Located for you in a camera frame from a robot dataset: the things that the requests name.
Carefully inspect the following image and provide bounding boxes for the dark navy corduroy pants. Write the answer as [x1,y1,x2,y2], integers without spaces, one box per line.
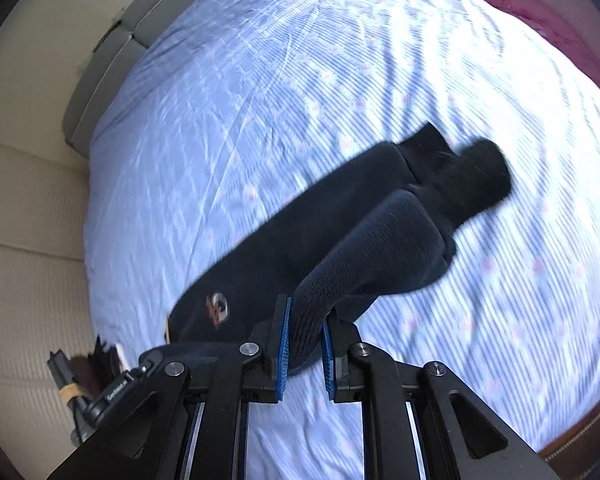
[168,125,512,371]

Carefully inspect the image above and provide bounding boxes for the blue striped floral bedsheet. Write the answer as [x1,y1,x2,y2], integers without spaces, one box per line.
[84,0,600,479]

